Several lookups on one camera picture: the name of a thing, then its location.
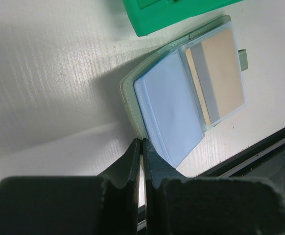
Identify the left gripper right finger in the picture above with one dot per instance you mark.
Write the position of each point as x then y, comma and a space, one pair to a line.
178, 205

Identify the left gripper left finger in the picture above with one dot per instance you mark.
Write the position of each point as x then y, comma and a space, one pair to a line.
106, 204

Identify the sage green card holder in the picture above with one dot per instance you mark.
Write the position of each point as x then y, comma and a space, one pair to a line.
160, 97

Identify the gold credit card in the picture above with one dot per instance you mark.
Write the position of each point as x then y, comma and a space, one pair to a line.
216, 72

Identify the green plastic bin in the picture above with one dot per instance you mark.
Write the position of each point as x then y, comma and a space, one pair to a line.
148, 16

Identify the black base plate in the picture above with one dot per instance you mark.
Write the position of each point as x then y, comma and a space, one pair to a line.
265, 159

